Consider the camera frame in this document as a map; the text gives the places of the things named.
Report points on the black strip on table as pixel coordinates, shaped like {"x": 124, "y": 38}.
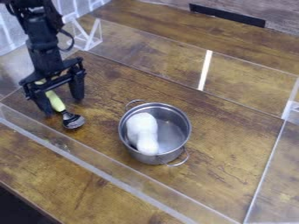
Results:
{"x": 247, "y": 20}

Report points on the white cloth in pot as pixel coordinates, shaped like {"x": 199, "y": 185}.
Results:
{"x": 141, "y": 133}

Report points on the stainless steel pot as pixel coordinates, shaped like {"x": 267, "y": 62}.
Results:
{"x": 173, "y": 133}

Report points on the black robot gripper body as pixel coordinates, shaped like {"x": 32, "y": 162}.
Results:
{"x": 52, "y": 71}

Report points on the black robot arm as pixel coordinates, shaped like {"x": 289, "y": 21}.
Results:
{"x": 41, "y": 24}

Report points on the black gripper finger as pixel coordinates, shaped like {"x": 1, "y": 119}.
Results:
{"x": 42, "y": 102}
{"x": 76, "y": 87}

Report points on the clear acrylic triangle stand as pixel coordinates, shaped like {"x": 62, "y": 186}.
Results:
{"x": 85, "y": 40}

